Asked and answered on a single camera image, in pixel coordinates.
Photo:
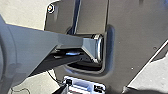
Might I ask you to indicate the silver base bolt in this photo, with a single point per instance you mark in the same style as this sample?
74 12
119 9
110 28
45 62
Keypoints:
50 8

